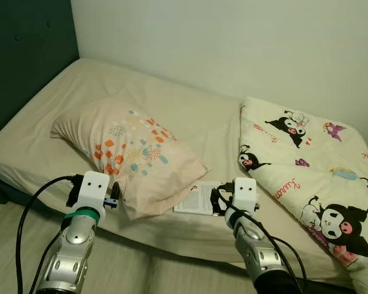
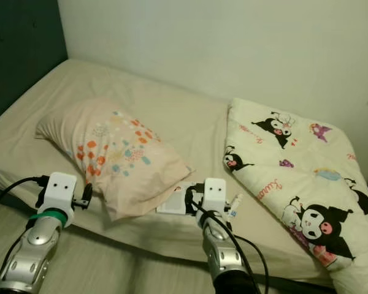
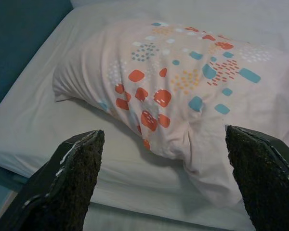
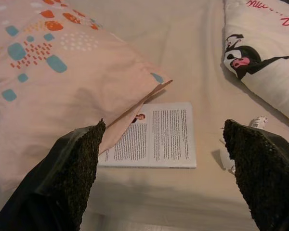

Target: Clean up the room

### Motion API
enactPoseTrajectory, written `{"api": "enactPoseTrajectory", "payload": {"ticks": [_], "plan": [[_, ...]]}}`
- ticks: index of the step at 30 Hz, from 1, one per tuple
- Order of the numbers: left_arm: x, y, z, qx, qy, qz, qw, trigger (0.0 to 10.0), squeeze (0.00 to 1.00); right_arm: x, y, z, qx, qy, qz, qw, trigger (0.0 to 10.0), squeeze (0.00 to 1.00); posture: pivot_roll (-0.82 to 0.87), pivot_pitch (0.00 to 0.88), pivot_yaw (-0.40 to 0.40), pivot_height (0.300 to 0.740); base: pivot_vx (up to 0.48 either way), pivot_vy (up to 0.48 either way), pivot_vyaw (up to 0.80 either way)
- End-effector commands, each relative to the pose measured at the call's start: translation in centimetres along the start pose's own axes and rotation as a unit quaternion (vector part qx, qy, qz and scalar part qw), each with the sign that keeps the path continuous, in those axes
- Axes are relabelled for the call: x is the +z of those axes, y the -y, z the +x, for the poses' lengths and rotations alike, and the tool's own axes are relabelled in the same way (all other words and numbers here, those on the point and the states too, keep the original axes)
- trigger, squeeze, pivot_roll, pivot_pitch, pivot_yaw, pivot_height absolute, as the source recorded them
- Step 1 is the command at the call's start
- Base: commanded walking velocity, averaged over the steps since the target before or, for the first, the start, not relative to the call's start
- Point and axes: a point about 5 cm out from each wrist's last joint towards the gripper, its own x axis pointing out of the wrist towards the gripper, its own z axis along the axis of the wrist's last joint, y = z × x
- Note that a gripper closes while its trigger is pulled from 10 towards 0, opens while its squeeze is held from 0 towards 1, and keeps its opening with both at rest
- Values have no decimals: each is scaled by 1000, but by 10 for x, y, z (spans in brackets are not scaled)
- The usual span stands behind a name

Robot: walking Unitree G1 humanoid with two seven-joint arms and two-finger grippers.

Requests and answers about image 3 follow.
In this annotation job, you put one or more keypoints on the pink pillow with coloured dots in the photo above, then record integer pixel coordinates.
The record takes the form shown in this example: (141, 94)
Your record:
(159, 60)

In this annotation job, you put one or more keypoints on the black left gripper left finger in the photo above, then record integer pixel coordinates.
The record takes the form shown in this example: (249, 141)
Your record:
(67, 180)

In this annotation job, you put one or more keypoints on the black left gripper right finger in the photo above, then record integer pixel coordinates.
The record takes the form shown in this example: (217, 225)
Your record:
(262, 183)

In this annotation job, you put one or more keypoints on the cream bed mattress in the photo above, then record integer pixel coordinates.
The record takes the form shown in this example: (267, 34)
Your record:
(38, 120)

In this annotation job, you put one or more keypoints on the dark teal headboard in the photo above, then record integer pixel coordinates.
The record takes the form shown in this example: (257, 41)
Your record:
(14, 36)

